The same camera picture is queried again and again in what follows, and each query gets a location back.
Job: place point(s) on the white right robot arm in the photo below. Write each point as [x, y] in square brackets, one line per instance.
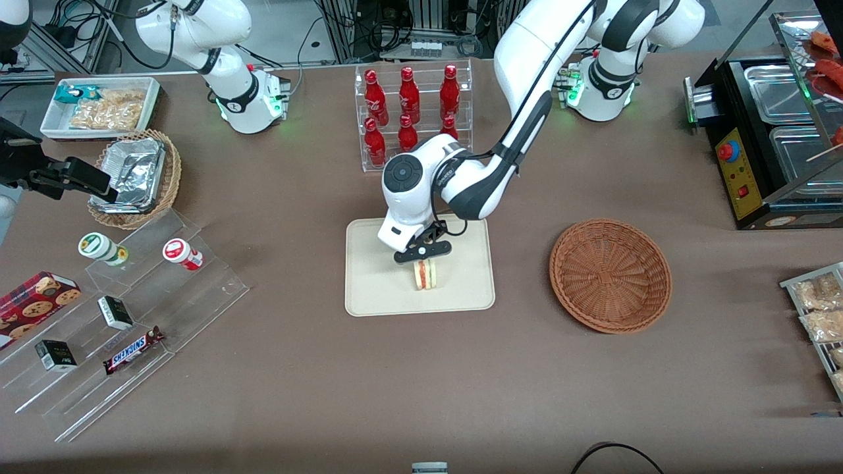
[244, 99]

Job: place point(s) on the aluminium frame rail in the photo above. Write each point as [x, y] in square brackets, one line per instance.
[53, 49]

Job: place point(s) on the snickers chocolate bar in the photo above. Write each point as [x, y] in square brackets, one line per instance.
[132, 350]

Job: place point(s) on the red sausage in warmer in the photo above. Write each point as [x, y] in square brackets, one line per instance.
[828, 69]

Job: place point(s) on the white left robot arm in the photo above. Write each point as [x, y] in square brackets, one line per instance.
[527, 46]

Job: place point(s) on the red cookie box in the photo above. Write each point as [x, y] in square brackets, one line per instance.
[33, 303]

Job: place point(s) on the round brown wicker basket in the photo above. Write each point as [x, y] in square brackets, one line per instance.
[609, 276]

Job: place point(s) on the steel warmer pan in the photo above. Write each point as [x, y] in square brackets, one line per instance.
[800, 155]
[777, 92]

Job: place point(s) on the black food warmer machine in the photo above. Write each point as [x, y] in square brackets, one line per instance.
[741, 171]

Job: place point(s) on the grey box at table edge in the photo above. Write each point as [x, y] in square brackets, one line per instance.
[429, 468]

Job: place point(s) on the green lid yogurt cup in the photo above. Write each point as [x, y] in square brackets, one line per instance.
[99, 247]

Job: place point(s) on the white power strip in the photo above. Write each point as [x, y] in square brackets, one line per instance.
[425, 48]

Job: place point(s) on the silver foil container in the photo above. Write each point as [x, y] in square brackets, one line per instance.
[132, 171]

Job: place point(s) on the clear bag of crackers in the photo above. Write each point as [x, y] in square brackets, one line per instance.
[836, 357]
[823, 326]
[816, 293]
[838, 382]

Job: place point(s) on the clear acrylic bottle rack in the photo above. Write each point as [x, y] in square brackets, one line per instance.
[425, 148]

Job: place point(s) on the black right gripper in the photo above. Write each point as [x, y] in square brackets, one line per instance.
[18, 164]

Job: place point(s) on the beige plastic serving tray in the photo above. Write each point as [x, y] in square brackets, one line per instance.
[375, 283]

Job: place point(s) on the white rectangular snack bin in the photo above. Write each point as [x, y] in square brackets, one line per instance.
[53, 125]

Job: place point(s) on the wooden skewer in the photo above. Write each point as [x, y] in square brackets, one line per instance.
[823, 153]

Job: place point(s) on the small black carton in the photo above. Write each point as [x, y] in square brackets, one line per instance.
[56, 355]
[115, 313]

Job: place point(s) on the tan wicker basket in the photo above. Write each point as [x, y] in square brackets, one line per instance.
[172, 171]

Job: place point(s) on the red blue warmer knob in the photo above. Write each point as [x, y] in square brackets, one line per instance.
[728, 151]

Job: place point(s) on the clear acrylic stepped display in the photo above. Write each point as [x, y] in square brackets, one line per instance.
[197, 296]

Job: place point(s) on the clear bag of chips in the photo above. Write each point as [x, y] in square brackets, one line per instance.
[112, 112]

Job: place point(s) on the triangle sandwich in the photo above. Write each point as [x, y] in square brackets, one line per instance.
[427, 275]

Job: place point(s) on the red lid yogurt cup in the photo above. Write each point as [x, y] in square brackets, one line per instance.
[181, 253]

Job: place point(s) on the red cola bottle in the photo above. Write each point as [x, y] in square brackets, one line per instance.
[375, 145]
[407, 135]
[409, 95]
[375, 99]
[449, 126]
[450, 92]

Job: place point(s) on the teal snack packet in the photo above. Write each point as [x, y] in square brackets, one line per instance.
[74, 94]

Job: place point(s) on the tray with packaged snacks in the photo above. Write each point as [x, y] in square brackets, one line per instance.
[793, 283]

